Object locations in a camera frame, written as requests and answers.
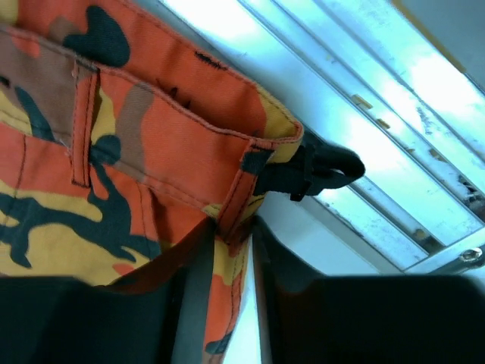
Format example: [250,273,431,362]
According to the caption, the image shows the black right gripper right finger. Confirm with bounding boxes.
[252,219,484,363]

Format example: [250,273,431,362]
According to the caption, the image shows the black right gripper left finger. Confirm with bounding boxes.
[1,221,214,363]

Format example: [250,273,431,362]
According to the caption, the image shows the orange camouflage trousers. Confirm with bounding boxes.
[0,0,367,364]

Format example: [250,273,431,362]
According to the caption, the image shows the aluminium side rail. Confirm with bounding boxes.
[161,1,484,278]

